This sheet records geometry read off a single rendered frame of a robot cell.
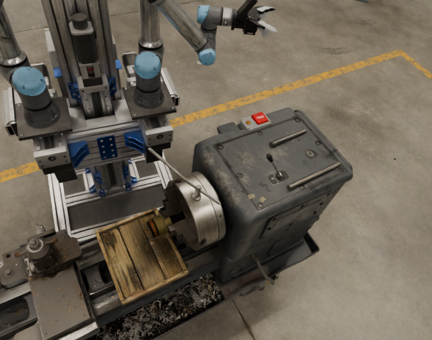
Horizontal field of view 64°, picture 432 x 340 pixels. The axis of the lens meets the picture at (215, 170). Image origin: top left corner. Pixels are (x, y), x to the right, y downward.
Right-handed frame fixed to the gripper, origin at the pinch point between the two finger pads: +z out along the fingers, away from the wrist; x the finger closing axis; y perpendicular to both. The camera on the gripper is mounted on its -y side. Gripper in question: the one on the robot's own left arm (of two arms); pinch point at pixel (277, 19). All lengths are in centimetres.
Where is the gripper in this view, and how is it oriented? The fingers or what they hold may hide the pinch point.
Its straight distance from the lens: 169.0
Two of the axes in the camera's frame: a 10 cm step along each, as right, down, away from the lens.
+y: -1.2, 4.7, 8.8
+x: -0.2, 8.8, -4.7
